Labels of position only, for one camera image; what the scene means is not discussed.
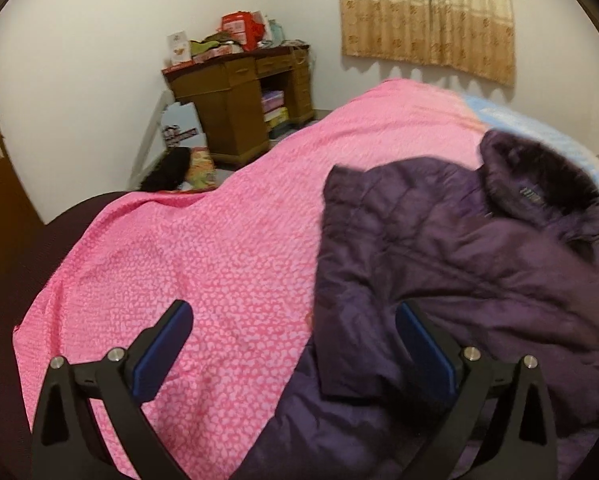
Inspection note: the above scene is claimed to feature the black furry item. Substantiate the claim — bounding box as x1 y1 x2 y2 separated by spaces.
139 147 190 193

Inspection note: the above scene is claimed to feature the dark maroon bed sheet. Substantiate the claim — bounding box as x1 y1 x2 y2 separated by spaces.
0 191 145 480

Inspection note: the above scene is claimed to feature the white printed cardboard box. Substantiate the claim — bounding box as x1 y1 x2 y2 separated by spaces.
160 101 205 148

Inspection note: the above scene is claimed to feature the pink flat box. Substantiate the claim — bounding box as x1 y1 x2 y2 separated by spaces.
194 42 243 64

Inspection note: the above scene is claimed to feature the pink patterned blanket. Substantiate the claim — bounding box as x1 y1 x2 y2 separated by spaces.
12 78 486 480

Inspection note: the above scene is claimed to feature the white butterfly print box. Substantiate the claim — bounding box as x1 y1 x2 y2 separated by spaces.
166 32 193 68

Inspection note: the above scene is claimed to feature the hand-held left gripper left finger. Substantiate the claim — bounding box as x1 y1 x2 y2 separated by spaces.
30 299 195 480

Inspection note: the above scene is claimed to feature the brown wooden door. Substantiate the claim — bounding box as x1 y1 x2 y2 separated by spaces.
0 35 45 241

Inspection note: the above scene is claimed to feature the stack of flat boxes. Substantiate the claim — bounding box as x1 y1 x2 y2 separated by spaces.
262 91 288 137

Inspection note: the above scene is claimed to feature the white metal rail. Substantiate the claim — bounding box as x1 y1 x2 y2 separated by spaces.
129 91 172 191

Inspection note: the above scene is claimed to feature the red gift box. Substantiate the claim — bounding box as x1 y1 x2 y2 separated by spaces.
222 10 268 47

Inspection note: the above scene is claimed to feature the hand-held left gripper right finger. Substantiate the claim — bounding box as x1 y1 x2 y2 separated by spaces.
395 299 560 480

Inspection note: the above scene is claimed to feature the brown wooden desk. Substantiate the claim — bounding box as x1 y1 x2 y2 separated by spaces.
162 44 315 168

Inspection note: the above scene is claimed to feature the purple quilted jacket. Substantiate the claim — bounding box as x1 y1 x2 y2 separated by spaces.
232 129 599 480

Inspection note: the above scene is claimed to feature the colourful printed bag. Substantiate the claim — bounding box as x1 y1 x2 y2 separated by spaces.
182 146 217 192

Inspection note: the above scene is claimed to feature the beige patterned curtain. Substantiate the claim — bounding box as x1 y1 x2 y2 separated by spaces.
336 0 516 86

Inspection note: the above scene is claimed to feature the light blue printed blanket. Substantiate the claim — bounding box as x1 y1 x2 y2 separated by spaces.
462 94 599 201

